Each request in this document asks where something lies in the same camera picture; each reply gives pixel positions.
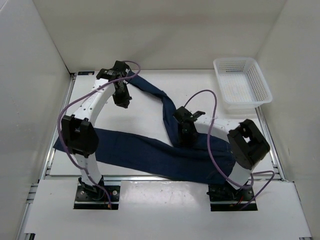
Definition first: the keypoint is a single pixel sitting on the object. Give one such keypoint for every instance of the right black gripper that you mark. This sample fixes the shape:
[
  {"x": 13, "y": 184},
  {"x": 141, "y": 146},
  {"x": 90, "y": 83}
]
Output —
[{"x": 182, "y": 138}]

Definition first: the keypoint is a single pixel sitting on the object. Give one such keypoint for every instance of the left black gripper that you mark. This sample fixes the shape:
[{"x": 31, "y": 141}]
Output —
[{"x": 121, "y": 102}]

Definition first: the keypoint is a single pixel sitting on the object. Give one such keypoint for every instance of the dark blue denim trousers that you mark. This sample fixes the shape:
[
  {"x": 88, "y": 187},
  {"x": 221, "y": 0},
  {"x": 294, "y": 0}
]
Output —
[{"x": 153, "y": 156}]

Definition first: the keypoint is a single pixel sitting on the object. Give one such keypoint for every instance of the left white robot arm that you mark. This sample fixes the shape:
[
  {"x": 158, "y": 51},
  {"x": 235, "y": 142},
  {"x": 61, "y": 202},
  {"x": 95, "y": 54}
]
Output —
[{"x": 78, "y": 132}]

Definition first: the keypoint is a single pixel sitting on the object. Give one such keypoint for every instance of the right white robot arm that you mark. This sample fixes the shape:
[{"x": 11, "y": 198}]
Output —
[{"x": 246, "y": 143}]

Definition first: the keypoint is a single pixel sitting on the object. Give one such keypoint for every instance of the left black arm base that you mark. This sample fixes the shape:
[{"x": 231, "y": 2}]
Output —
[{"x": 89, "y": 197}]

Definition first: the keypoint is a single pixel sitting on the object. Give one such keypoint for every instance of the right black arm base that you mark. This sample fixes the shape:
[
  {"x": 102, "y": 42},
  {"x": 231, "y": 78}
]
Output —
[{"x": 224, "y": 198}]

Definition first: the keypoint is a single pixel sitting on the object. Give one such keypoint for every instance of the white perforated plastic basket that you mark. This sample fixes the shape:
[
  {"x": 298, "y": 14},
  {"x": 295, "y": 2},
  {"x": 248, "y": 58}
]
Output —
[{"x": 241, "y": 83}]

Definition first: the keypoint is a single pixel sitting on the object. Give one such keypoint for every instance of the aluminium rail frame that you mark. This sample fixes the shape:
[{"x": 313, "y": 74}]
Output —
[{"x": 152, "y": 207}]

